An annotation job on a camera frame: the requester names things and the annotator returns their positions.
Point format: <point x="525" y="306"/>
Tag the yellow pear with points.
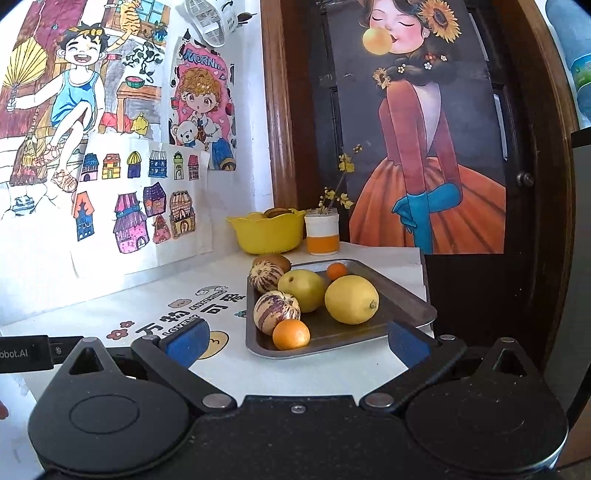
<point x="302" y="288"/>

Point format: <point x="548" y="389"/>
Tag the white plastic basket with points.
<point x="207" y="18"/>

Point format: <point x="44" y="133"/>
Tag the girl with teddy drawing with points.
<point x="203" y="101"/>

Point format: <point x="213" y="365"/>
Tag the orange dress wall poster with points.
<point x="415" y="138"/>

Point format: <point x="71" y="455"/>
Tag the yellow flower twig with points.
<point x="344" y="164"/>

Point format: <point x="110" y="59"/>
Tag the brown wooden door frame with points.
<point x="277" y="138"/>

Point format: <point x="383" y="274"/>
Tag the metal baking tray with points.
<point x="351" y="333"/>

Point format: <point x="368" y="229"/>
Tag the brown kiwi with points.
<point x="279" y="262"/>

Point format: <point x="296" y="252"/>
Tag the metal door bolt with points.
<point x="524" y="177"/>

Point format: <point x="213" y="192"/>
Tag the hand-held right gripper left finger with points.
<point x="187" y="344"/>

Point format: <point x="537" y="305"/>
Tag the clear plastic water bottle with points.
<point x="577" y="55"/>

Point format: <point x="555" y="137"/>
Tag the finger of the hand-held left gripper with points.
<point x="64" y="348"/>

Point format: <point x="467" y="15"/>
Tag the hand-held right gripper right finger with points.
<point x="408" y="344"/>

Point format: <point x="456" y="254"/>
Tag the colourful houses drawing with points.
<point x="138" y="217"/>

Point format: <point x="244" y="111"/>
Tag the brown fruit in bowl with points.
<point x="277" y="213"/>

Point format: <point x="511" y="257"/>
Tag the small striped pepino melon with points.
<point x="265" y="277"/>

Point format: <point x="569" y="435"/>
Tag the boy with fan drawing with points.
<point x="69" y="92"/>

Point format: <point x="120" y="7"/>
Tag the white and orange cup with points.
<point x="322" y="233"/>

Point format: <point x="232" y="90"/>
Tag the yellow plastic bowl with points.
<point x="268" y="235"/>

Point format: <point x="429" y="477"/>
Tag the large striped pepino melon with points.
<point x="277" y="311"/>

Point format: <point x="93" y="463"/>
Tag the orange tangerine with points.
<point x="291" y="334"/>

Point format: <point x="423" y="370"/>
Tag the small orange kumquat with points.
<point x="337" y="271"/>

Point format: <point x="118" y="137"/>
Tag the yellow lemon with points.
<point x="351" y="300"/>

